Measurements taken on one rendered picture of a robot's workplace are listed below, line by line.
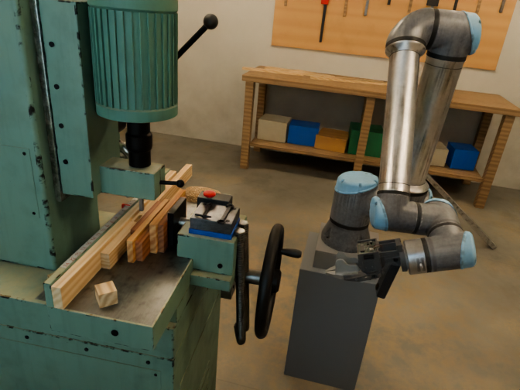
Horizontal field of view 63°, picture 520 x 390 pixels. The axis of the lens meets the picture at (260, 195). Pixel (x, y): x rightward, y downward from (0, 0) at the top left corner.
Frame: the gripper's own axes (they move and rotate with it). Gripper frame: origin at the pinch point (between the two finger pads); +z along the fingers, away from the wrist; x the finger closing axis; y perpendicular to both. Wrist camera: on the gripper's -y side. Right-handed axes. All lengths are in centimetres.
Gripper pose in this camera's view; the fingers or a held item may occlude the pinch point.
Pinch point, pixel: (330, 273)
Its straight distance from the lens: 120.2
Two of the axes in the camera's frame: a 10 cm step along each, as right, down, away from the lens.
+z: -9.5, 1.7, 2.6
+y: -2.6, -9.0, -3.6
